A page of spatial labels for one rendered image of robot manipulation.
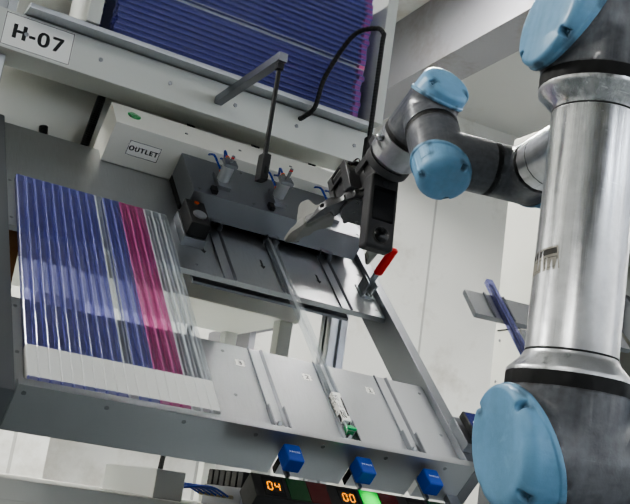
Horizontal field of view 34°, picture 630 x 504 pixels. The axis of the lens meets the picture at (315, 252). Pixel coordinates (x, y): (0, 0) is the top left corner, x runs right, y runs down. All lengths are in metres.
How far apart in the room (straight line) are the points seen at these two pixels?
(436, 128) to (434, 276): 4.55
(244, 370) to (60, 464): 3.56
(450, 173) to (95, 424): 0.55
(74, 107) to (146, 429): 0.87
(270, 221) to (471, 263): 4.33
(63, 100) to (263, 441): 0.90
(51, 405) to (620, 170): 0.69
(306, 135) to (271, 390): 0.70
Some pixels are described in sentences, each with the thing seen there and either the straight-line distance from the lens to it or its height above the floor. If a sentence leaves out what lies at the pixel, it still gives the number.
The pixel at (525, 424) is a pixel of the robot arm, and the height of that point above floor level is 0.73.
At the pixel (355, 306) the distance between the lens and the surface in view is 1.76.
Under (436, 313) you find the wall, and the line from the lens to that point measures 5.88.
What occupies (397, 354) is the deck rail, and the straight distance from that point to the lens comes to 1.72.
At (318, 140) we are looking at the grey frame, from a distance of 2.00.
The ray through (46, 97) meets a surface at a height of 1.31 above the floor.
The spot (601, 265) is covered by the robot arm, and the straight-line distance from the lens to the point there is 0.95.
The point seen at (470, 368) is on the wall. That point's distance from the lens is 5.99.
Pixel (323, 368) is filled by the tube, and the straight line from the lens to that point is 1.52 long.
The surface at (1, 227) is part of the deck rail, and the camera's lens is 1.50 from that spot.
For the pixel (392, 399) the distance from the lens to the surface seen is 1.57.
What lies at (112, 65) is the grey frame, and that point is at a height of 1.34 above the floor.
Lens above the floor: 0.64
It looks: 14 degrees up
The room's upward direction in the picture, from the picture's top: 8 degrees clockwise
